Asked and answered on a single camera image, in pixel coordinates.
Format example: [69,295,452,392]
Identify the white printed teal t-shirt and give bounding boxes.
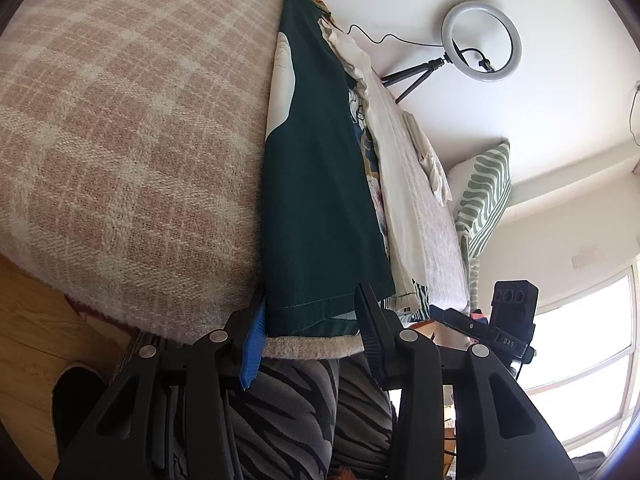
[260,0,428,337]

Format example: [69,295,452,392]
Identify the pink plaid bed blanket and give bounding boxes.
[1,0,282,342]

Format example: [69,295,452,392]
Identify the white ring light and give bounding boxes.
[440,1,522,82]

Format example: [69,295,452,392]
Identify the folded white shirt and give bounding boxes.
[402,110,452,207]

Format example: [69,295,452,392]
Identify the black power cable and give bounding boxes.
[345,23,447,53]

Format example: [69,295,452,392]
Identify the green patterned white pillow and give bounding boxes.
[447,141,512,311]

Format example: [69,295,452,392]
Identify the zebra striped grey trousers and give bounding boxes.
[228,353,397,479]

